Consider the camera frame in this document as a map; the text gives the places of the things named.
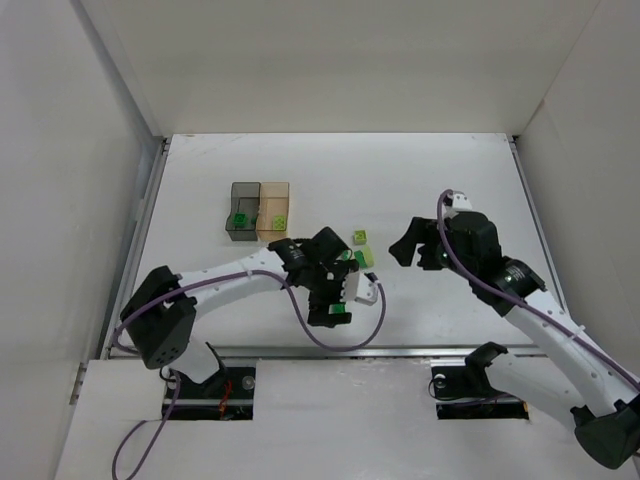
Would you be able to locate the orange transparent container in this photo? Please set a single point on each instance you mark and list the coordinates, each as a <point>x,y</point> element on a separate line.
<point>274,200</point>

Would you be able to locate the striped green lego stack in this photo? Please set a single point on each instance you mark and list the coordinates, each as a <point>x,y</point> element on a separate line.
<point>364,257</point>

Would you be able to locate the lime square lego brick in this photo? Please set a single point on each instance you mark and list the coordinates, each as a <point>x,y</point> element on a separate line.
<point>360,237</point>

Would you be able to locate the pale yellow lego brick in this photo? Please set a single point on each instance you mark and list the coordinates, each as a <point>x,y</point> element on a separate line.
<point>279,223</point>

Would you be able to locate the green square lego brick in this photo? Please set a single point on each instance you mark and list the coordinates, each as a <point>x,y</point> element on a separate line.
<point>240,220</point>

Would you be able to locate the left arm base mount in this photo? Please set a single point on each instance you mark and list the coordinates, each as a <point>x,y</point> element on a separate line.
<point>232,401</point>

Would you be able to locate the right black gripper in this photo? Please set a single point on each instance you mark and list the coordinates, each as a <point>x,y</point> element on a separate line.
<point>427,248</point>

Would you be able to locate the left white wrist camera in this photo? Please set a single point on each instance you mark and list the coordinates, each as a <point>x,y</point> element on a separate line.
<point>359,288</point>

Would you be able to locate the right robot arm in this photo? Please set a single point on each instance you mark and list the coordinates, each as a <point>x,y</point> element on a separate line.
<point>598,401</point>

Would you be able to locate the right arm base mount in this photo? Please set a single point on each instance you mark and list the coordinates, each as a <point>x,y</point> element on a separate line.
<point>462,391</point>

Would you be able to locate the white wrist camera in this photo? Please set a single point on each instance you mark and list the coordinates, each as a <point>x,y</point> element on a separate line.
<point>456,202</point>
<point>359,288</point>

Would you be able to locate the grey transparent container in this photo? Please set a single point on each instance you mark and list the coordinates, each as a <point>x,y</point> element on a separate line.
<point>244,197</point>

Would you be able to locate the metal table edge rail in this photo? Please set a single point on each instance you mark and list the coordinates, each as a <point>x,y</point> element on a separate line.
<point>310,352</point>

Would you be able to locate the long green lego brick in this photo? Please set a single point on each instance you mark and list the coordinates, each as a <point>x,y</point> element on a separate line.
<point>336,309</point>

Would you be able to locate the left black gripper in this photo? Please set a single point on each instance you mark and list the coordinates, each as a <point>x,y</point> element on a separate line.
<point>329,288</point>

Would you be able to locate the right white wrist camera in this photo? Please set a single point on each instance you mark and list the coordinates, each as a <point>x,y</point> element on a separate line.
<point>456,202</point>

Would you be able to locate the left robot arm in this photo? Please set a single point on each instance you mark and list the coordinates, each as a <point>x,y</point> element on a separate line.
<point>160,316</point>

